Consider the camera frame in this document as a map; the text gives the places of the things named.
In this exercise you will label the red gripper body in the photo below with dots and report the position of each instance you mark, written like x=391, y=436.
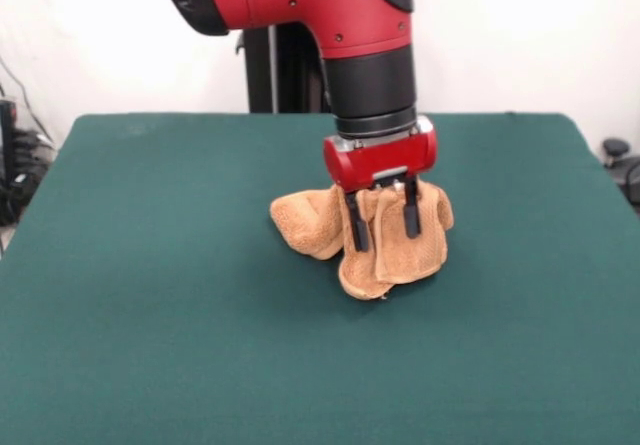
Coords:
x=380, y=162

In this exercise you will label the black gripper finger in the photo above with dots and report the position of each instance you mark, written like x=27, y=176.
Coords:
x=412, y=217
x=360, y=230

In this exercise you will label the orange terry towel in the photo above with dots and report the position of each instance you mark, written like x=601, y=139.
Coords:
x=310, y=230

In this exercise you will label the black office chair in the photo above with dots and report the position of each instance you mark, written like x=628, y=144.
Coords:
x=622, y=162

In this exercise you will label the dark green table cloth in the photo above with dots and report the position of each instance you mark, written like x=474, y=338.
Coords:
x=150, y=290

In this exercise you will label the black electronic box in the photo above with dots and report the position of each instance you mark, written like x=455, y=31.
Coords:
x=8, y=125

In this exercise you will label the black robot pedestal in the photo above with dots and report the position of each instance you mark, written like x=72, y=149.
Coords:
x=290, y=75

